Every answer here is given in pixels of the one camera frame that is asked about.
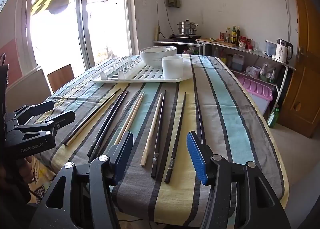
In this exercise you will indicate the small metal shelf stand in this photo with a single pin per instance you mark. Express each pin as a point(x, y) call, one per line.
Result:
point(182, 47)

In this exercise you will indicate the white electric kettle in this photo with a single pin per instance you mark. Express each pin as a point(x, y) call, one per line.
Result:
point(284, 51)

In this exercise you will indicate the dark sauce bottle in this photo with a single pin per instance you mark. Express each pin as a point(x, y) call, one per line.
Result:
point(237, 36)

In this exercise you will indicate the sliding window frame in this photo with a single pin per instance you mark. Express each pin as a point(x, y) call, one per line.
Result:
point(54, 33)

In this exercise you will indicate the metal shelf table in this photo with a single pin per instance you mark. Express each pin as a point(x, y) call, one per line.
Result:
point(254, 58)

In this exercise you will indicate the wooden door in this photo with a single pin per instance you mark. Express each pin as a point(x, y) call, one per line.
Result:
point(300, 108)

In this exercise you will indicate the black induction cooker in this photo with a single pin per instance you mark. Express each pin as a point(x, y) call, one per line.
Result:
point(185, 38)

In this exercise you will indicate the clear blue plastic container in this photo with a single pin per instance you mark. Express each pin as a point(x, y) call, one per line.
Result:
point(270, 48)

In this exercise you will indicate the pink lidded storage box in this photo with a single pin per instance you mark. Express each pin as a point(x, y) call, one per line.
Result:
point(261, 94)

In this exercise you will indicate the steel steamer pot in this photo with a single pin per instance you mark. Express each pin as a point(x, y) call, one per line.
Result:
point(187, 27)

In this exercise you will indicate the green glass bottle on floor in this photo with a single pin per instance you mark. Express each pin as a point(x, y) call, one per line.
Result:
point(273, 117)

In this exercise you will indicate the wooden cutting board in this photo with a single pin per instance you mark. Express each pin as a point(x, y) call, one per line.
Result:
point(212, 41)

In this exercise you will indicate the large white bowl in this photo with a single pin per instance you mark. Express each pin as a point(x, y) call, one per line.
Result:
point(152, 56)

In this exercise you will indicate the white plastic dish rack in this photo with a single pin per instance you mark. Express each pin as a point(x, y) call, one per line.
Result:
point(129, 70)

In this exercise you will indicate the white utensil cup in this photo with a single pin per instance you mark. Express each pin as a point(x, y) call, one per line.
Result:
point(172, 67)

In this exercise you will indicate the person's left hand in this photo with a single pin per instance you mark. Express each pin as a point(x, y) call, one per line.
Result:
point(25, 168)

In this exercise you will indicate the green label sauce bottle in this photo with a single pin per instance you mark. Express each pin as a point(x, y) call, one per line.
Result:
point(233, 35)

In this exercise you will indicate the striped tablecloth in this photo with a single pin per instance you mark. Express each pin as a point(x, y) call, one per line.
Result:
point(233, 125)

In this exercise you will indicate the wall power strip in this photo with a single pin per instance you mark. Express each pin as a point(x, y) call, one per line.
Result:
point(157, 32)

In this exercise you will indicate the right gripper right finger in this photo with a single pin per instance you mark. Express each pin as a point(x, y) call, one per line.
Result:
point(257, 205)

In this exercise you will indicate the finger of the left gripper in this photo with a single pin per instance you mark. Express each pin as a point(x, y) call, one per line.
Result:
point(27, 112)
point(49, 127)

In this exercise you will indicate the black chopstick pair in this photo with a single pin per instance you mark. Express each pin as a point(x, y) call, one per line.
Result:
point(107, 123)
point(100, 143)

